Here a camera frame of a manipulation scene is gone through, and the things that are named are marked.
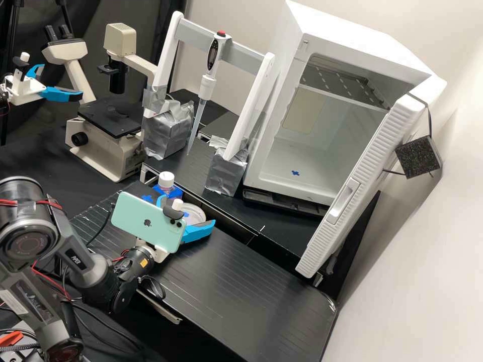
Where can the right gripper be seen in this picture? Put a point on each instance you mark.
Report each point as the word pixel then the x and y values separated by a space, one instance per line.
pixel 160 255

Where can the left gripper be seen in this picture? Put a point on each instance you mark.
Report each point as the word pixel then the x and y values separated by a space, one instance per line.
pixel 24 92

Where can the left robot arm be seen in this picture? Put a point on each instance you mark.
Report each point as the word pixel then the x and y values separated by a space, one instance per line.
pixel 3 94

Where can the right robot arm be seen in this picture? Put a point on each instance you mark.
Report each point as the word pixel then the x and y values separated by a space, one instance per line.
pixel 30 226

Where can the petri dish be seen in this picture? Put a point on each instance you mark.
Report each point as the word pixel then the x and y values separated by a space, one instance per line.
pixel 194 216

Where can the blue bottle holder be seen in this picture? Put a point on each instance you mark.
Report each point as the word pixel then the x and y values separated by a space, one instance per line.
pixel 176 194

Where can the small bottle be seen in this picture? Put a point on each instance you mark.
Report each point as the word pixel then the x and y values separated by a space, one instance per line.
pixel 166 184

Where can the cream microscope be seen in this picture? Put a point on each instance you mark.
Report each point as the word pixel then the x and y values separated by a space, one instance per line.
pixel 109 147

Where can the white pipette stand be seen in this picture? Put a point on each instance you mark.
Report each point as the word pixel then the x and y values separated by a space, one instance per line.
pixel 247 109

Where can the pipette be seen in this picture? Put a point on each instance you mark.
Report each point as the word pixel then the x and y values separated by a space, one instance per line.
pixel 213 52

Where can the white incubator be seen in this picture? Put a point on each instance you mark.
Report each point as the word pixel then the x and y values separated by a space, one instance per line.
pixel 294 75

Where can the incubator door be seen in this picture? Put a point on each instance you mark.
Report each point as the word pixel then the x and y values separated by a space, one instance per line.
pixel 362 181

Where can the right wrist camera phone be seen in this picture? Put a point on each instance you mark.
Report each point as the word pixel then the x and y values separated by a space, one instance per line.
pixel 143 222

